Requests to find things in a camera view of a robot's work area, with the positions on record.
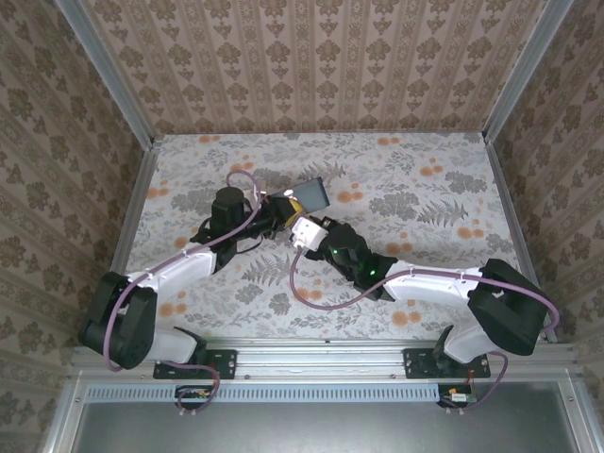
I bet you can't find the grey-blue rectangular card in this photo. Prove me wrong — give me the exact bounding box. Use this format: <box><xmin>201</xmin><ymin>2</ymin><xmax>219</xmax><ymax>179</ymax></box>
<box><xmin>292</xmin><ymin>176</ymin><xmax>331</xmax><ymax>214</ymax></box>

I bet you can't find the floral patterned table cover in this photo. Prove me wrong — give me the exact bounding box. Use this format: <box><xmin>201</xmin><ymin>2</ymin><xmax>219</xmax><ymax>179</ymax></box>
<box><xmin>123</xmin><ymin>132</ymin><xmax>549</xmax><ymax>342</ymax></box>

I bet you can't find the grey sheet metal panel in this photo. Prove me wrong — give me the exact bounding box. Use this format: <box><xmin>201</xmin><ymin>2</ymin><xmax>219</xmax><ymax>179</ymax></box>
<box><xmin>70</xmin><ymin>380</ymin><xmax>584</xmax><ymax>453</ymax></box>

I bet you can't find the small electronics board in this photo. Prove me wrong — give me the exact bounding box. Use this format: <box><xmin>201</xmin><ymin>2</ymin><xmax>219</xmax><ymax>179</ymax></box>
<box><xmin>437</xmin><ymin>384</ymin><xmax>478</xmax><ymax>409</ymax></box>
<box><xmin>175</xmin><ymin>384</ymin><xmax>214</xmax><ymax>403</ymax></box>

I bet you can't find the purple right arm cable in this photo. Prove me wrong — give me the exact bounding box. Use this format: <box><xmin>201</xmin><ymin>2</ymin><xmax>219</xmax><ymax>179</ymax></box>
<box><xmin>288</xmin><ymin>243</ymin><xmax>562</xmax><ymax>339</ymax></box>

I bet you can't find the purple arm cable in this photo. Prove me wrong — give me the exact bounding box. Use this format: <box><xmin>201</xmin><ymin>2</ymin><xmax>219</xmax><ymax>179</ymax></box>
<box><xmin>104</xmin><ymin>170</ymin><xmax>265</xmax><ymax>375</ymax></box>
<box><xmin>288</xmin><ymin>243</ymin><xmax>562</xmax><ymax>339</ymax></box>

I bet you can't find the aluminium table side rail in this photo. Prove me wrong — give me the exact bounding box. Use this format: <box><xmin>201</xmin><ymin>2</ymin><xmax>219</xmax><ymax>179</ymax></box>
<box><xmin>484</xmin><ymin>133</ymin><xmax>559</xmax><ymax>344</ymax></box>
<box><xmin>111</xmin><ymin>136</ymin><xmax>164</xmax><ymax>279</ymax></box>

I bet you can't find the long aluminium mounting rail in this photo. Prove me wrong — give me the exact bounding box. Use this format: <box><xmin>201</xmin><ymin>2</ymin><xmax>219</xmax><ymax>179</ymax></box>
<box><xmin>69</xmin><ymin>336</ymin><xmax>582</xmax><ymax>381</ymax></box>

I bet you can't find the grey slotted cable duct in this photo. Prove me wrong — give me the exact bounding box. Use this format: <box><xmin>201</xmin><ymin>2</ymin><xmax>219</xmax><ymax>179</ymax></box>
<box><xmin>84</xmin><ymin>382</ymin><xmax>441</xmax><ymax>403</ymax></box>

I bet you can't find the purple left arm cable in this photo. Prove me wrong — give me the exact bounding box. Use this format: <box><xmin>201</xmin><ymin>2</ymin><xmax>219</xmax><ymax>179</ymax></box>
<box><xmin>104</xmin><ymin>170</ymin><xmax>265</xmax><ymax>375</ymax></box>

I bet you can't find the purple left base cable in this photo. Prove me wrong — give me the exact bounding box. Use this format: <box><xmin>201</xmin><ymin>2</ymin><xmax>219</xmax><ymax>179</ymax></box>
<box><xmin>162</xmin><ymin>360</ymin><xmax>223</xmax><ymax>418</ymax></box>

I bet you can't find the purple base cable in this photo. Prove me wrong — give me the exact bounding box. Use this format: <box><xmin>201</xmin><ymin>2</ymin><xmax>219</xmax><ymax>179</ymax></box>
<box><xmin>162</xmin><ymin>360</ymin><xmax>223</xmax><ymax>418</ymax></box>
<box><xmin>445</xmin><ymin>352</ymin><xmax>510</xmax><ymax>415</ymax></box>

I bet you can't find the aluminium frame post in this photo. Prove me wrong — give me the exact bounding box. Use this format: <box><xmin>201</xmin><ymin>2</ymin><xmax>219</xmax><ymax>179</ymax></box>
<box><xmin>483</xmin><ymin>0</ymin><xmax>576</xmax><ymax>143</ymax></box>
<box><xmin>53</xmin><ymin>0</ymin><xmax>158</xmax><ymax>148</ymax></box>

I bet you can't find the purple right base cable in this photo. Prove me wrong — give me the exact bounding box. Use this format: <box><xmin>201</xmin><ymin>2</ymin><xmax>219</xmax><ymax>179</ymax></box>
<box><xmin>445</xmin><ymin>352</ymin><xmax>510</xmax><ymax>415</ymax></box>

